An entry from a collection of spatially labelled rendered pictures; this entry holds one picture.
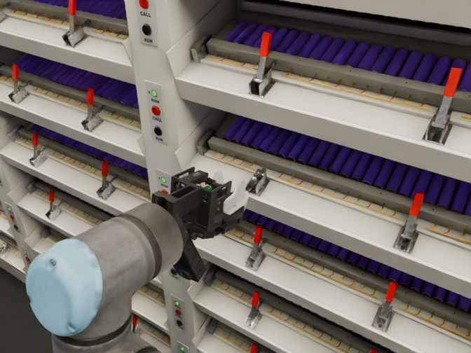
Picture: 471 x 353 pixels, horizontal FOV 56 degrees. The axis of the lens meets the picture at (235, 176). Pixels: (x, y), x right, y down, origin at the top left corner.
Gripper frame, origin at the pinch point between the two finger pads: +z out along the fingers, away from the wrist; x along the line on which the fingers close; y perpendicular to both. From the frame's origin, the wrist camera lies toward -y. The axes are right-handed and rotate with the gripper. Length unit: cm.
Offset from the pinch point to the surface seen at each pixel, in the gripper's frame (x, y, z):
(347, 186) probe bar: -15.2, 4.0, 10.0
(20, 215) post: 86, -44, 14
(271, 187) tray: -2.3, 0.0, 7.9
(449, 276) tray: -34.0, -2.2, 5.0
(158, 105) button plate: 19.9, 10.9, 1.9
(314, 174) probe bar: -9.0, 4.1, 10.1
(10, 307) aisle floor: 104, -94, 17
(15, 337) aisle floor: 90, -96, 10
